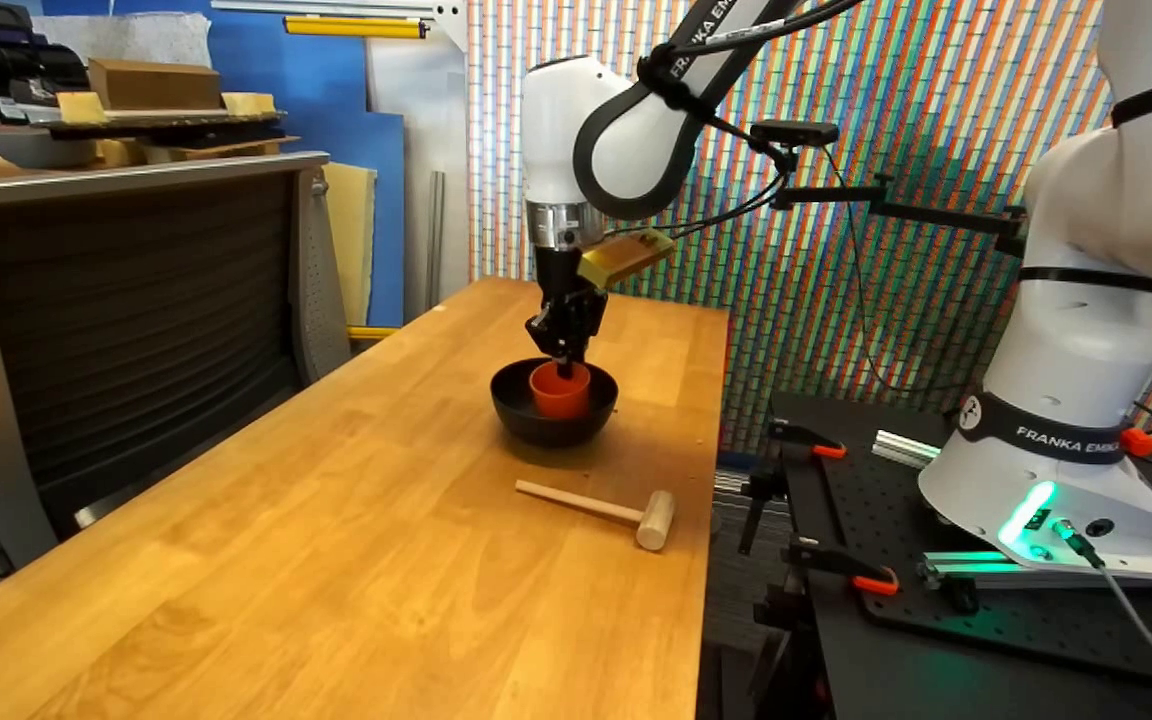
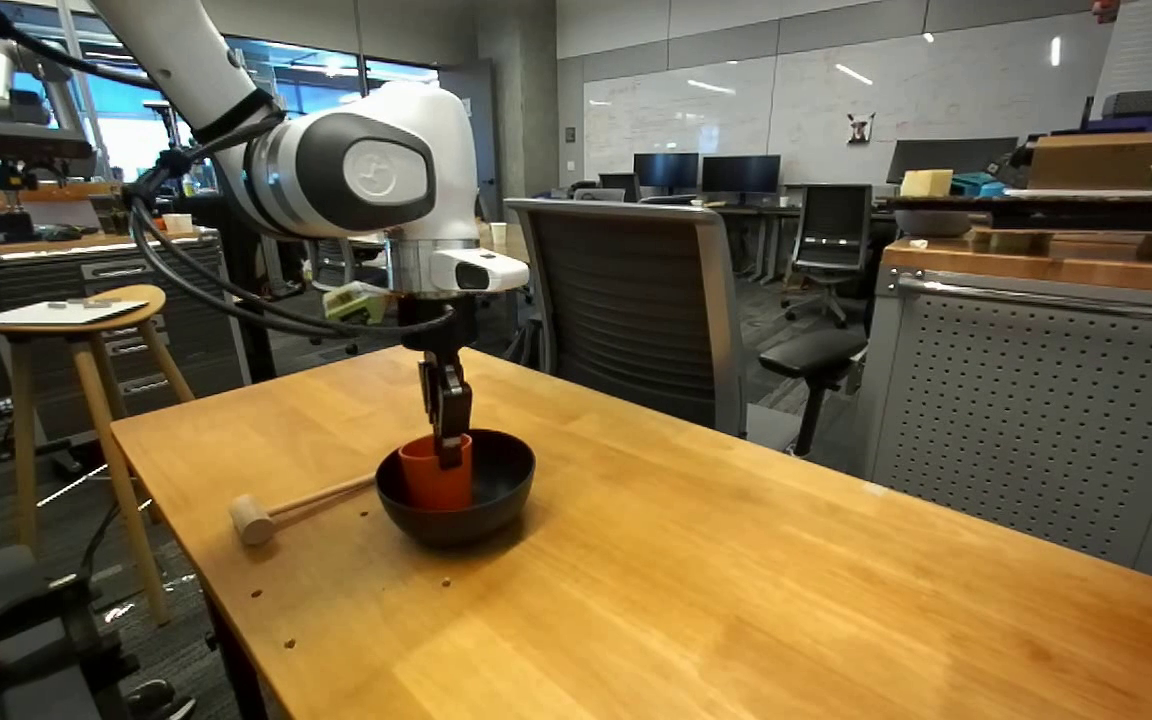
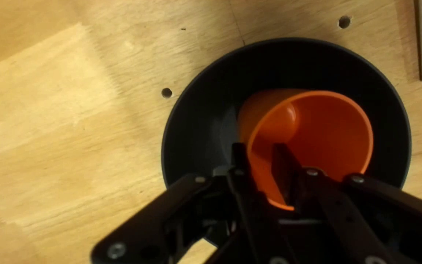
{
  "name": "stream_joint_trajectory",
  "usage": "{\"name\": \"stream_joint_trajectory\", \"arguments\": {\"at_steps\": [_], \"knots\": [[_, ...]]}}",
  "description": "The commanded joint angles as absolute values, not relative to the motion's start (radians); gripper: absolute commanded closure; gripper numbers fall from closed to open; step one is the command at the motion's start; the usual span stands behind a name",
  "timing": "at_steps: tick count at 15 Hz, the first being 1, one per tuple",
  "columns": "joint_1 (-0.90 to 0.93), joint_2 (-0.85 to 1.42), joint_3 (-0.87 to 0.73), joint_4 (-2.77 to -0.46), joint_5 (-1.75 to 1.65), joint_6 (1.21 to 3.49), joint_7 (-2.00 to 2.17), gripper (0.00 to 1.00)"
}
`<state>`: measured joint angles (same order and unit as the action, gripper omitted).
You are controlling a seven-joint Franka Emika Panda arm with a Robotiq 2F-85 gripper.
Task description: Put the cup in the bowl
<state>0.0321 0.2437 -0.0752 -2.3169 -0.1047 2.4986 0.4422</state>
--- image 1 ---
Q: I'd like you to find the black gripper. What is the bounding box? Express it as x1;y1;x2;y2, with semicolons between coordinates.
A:
522;238;610;339

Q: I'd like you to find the brown cardboard box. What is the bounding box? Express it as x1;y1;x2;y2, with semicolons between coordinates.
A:
489;330;590;433

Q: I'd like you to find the dark grey bowl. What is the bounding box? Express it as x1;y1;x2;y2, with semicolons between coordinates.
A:
502;358;622;452

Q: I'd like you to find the wooden mallet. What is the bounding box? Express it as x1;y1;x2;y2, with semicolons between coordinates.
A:
511;474;674;555

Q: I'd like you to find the pale yellow foam board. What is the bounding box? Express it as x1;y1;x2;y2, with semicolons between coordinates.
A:
319;160;379;335

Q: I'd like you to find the blue board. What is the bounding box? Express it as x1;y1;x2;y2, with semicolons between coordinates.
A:
191;6;416;330

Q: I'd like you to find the yellow bar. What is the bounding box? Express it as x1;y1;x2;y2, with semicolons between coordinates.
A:
281;6;430;43

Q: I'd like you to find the small silver metal block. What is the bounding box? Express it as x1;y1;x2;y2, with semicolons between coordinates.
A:
867;423;944;470

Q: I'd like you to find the striped shimmering backdrop curtain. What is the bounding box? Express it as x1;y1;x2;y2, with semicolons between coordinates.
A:
465;0;1152;460

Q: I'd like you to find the dark grey cabinet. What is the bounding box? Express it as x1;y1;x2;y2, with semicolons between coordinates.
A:
0;146;342;581

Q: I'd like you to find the brown wooden box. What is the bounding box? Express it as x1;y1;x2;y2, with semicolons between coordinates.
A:
82;54;229;117

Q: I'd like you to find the black device on desk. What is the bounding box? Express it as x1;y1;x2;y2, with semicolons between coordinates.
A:
0;0;87;100

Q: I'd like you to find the yellowish wrist camera box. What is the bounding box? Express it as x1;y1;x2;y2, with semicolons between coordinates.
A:
575;228;680;293

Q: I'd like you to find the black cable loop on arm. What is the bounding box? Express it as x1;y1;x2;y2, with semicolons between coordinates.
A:
569;0;867;223

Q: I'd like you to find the black camera on stand arm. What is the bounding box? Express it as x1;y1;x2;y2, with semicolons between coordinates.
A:
747;117;1033;258

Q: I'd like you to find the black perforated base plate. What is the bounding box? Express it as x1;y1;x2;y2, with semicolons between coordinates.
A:
765;387;1152;720

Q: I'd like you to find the aluminium rail with green light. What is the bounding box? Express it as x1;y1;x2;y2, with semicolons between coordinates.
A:
916;542;1152;592

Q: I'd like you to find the grey cable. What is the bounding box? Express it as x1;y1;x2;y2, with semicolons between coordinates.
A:
1067;519;1152;710

